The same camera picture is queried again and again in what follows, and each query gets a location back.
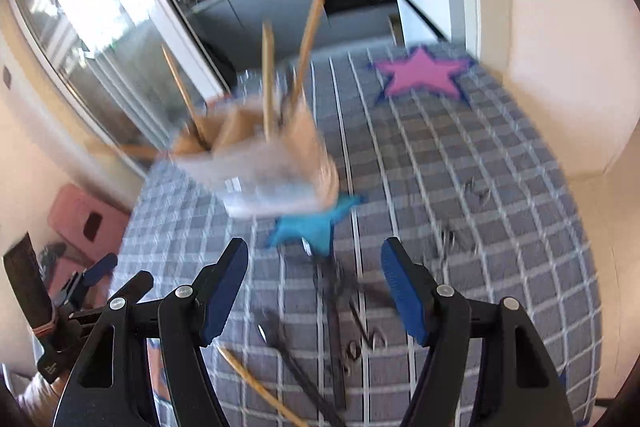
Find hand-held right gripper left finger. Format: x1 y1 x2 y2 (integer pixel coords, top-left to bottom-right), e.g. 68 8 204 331
55 237 250 427

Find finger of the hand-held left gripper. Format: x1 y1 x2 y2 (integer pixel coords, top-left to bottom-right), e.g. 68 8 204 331
67 270 155 323
60 253 119 305

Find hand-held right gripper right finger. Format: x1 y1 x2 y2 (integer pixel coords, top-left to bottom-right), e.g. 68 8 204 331
380 236 576 427

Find white plastic utensil holder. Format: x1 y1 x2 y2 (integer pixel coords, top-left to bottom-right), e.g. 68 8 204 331
167 99 342 219

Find bamboo chopstick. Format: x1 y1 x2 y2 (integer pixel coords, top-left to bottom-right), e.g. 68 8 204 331
161 46 208 150
261 21 277 142
216 344 309 427
292 0 327 108

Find dark metal utensils on table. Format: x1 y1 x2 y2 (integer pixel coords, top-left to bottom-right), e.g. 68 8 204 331
256 310 347 427

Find person's left hand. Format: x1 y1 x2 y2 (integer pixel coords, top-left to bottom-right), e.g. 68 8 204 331
15 374 69 416

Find pink plastic stool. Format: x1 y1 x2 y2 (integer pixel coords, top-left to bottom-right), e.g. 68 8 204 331
47 184 132 269

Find black chopstick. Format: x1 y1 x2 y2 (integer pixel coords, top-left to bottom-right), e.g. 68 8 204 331
314 256 347 410

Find checked tablecloth with stars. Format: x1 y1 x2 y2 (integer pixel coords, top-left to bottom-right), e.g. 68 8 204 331
117 44 604 427

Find sliding glass door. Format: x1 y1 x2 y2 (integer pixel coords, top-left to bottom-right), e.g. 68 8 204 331
0 0 237 180

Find grey lower kitchen cabinet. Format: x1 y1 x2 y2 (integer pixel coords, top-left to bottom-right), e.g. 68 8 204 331
192 0 331 72

